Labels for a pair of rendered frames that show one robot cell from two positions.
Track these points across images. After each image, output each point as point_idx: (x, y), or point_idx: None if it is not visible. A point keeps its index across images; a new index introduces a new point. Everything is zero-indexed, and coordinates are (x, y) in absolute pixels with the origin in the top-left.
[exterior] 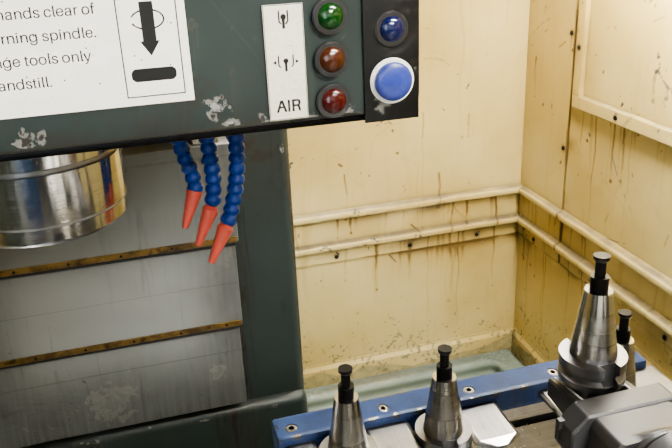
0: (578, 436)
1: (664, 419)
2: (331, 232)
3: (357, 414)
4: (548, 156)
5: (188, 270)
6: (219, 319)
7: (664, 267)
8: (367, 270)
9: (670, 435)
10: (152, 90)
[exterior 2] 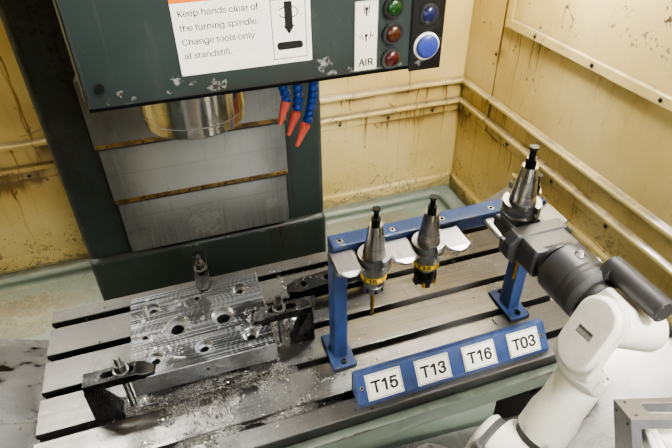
0: (512, 247)
1: (560, 238)
2: (337, 109)
3: (382, 234)
4: (485, 59)
5: (254, 139)
6: (273, 170)
7: (556, 137)
8: (359, 134)
9: (564, 247)
10: (288, 54)
